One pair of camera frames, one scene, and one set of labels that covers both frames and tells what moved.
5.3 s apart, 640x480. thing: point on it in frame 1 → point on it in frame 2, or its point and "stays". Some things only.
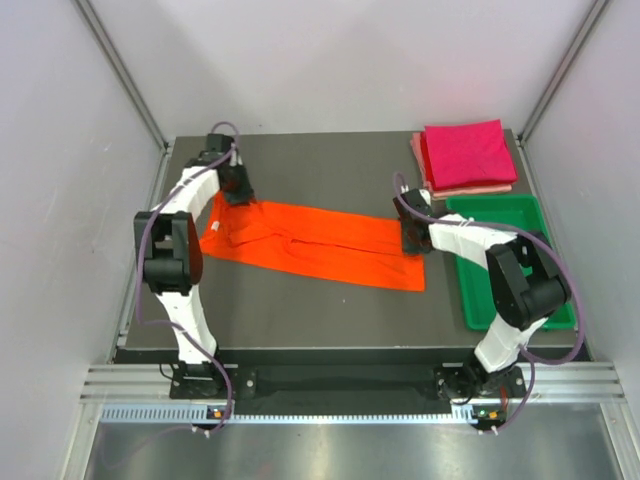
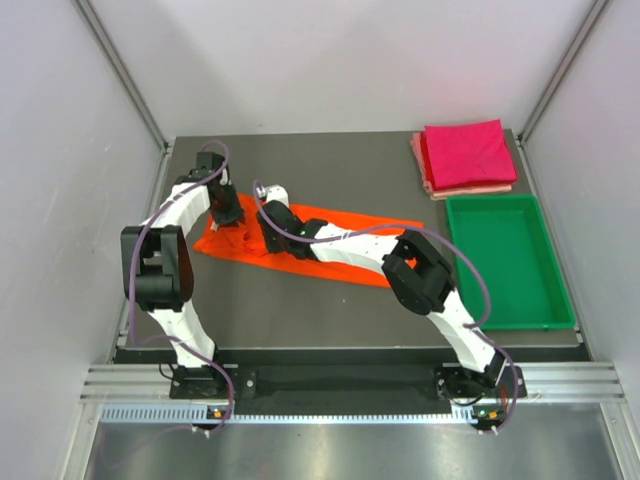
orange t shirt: (313, 241) stays
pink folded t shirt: (416, 141) stays
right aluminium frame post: (562, 68) stays
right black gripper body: (409, 245) → (274, 244)
